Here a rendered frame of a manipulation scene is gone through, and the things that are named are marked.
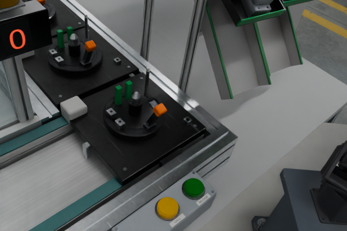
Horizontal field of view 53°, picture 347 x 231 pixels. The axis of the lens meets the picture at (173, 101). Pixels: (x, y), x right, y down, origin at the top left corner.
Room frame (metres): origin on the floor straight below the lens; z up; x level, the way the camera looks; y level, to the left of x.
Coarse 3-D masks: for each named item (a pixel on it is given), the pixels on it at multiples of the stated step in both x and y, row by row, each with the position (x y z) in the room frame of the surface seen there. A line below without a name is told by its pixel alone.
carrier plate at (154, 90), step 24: (96, 96) 0.58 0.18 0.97; (168, 96) 0.63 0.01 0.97; (72, 120) 0.50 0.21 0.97; (96, 120) 0.51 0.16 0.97; (168, 120) 0.55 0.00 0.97; (96, 144) 0.44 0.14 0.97; (120, 144) 0.46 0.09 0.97; (144, 144) 0.47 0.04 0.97; (168, 144) 0.48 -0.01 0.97; (120, 168) 0.40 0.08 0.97; (144, 168) 0.41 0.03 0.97
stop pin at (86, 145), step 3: (84, 144) 0.44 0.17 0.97; (87, 144) 0.44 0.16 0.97; (84, 147) 0.44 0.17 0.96; (87, 147) 0.44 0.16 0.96; (90, 147) 0.44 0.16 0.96; (84, 150) 0.44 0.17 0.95; (87, 150) 0.44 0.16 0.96; (90, 150) 0.44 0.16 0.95; (84, 153) 0.44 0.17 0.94; (87, 153) 0.44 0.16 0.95; (90, 153) 0.44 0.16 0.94; (87, 156) 0.44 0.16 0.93; (90, 156) 0.44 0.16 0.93
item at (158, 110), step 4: (152, 104) 0.50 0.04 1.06; (156, 104) 0.50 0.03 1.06; (160, 104) 0.49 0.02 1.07; (152, 108) 0.49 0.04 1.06; (156, 108) 0.48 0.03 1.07; (160, 108) 0.49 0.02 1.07; (164, 108) 0.49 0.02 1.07; (156, 112) 0.48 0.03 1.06; (160, 112) 0.48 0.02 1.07; (164, 112) 0.48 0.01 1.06; (152, 116) 0.49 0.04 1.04; (156, 116) 0.48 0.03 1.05; (148, 120) 0.50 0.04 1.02; (152, 120) 0.49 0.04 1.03; (148, 124) 0.50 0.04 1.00; (152, 124) 0.50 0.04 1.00
